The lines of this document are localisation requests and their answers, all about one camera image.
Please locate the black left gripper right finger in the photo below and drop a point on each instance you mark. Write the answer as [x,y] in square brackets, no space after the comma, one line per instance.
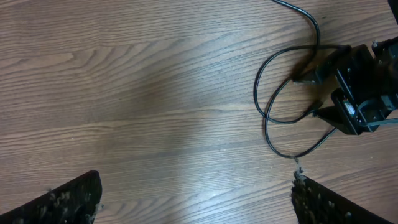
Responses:
[316,204]

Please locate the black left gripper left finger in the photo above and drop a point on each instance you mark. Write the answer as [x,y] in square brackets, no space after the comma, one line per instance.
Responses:
[75,202]

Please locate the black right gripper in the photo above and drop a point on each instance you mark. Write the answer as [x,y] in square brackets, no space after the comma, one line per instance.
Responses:
[368,87]

